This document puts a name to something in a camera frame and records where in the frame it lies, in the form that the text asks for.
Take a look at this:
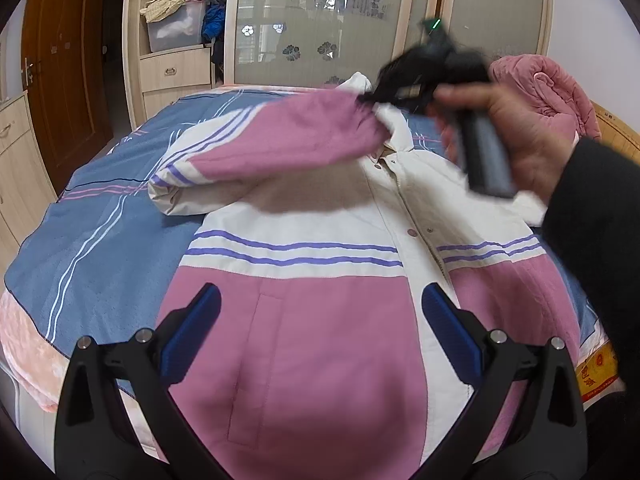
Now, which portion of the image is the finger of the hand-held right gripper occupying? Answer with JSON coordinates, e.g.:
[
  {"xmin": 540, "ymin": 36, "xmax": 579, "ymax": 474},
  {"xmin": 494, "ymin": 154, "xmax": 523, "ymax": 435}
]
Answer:
[{"xmin": 356, "ymin": 66, "xmax": 402, "ymax": 110}]

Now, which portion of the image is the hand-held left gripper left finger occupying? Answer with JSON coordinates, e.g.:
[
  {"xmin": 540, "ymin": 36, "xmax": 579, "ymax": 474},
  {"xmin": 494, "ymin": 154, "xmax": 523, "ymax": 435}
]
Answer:
[{"xmin": 54, "ymin": 282, "xmax": 223, "ymax": 480}]

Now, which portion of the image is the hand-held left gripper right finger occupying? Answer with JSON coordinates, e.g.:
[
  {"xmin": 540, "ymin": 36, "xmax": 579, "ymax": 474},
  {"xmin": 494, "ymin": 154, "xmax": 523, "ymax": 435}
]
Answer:
[{"xmin": 421, "ymin": 282, "xmax": 588, "ymax": 480}]

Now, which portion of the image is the pink and white padded jacket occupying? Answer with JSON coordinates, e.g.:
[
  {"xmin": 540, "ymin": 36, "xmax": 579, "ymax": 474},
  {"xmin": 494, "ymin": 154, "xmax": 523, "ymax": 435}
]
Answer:
[{"xmin": 147, "ymin": 72, "xmax": 596, "ymax": 480}]

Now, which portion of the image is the person's right hand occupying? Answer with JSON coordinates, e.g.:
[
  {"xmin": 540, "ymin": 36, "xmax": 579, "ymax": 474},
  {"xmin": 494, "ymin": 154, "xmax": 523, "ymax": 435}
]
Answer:
[{"xmin": 432, "ymin": 81, "xmax": 581, "ymax": 201}]

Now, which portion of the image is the plain frosted glass sliding door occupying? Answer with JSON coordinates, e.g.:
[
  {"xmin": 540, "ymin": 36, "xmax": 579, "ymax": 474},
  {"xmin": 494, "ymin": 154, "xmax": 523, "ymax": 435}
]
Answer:
[{"xmin": 440, "ymin": 0, "xmax": 553, "ymax": 68}]

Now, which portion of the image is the floral frosted glass sliding door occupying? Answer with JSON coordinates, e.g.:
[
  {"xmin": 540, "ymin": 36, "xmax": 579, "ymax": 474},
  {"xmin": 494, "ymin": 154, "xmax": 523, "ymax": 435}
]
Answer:
[{"xmin": 222, "ymin": 0, "xmax": 418, "ymax": 86}]

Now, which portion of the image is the pink quilted coat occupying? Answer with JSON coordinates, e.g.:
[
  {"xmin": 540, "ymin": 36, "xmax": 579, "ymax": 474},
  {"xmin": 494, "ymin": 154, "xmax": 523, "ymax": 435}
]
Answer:
[{"xmin": 487, "ymin": 54, "xmax": 603, "ymax": 141}]

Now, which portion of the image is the blue striped bed blanket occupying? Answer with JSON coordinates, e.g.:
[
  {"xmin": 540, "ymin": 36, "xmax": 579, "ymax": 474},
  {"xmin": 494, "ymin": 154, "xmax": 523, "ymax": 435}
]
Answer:
[{"xmin": 2, "ymin": 87, "xmax": 601, "ymax": 361}]

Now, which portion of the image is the yellow red printed bag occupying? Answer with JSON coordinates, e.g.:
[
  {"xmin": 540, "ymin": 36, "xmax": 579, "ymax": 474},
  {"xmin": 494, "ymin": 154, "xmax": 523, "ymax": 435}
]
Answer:
[{"xmin": 575, "ymin": 330, "xmax": 626, "ymax": 403}]

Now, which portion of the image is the pink fluffy blanket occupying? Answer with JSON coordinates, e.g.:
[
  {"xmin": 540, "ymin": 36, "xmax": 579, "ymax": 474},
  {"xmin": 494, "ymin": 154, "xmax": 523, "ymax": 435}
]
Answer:
[{"xmin": 0, "ymin": 290, "xmax": 121, "ymax": 416}]

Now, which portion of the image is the blue garment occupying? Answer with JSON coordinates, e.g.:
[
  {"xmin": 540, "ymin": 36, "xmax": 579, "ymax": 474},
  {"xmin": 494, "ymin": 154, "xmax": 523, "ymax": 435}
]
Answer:
[{"xmin": 201, "ymin": 5, "xmax": 226, "ymax": 41}]

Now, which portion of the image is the translucent plastic storage box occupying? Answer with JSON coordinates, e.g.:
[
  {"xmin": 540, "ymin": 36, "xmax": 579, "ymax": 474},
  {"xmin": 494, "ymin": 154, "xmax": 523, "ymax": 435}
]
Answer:
[{"xmin": 146, "ymin": 0, "xmax": 210, "ymax": 53}]

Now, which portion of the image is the light wooden side cabinet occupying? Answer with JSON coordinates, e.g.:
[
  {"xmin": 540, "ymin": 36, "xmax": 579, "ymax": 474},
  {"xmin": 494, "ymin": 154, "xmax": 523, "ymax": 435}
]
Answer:
[{"xmin": 0, "ymin": 90, "xmax": 58, "ymax": 261}]

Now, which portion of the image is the cream crumpled garment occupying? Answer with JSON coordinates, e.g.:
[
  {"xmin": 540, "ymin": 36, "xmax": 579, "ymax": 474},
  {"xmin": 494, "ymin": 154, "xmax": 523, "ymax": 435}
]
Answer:
[{"xmin": 140, "ymin": 0, "xmax": 190, "ymax": 23}]

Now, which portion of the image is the light wooden wardrobe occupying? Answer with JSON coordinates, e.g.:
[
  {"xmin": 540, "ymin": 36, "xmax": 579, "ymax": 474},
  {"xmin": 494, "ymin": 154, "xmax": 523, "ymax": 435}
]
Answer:
[{"xmin": 122, "ymin": 0, "xmax": 556, "ymax": 133}]

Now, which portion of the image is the brown wooden door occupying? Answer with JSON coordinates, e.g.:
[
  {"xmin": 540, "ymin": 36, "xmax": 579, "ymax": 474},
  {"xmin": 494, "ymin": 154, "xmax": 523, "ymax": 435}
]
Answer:
[{"xmin": 20, "ymin": 0, "xmax": 126, "ymax": 191}]

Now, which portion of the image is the wardrobe drawer with handle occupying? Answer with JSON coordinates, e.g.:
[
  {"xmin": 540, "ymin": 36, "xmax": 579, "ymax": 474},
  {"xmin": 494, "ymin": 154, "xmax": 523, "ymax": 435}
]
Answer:
[{"xmin": 139, "ymin": 47, "xmax": 213, "ymax": 93}]

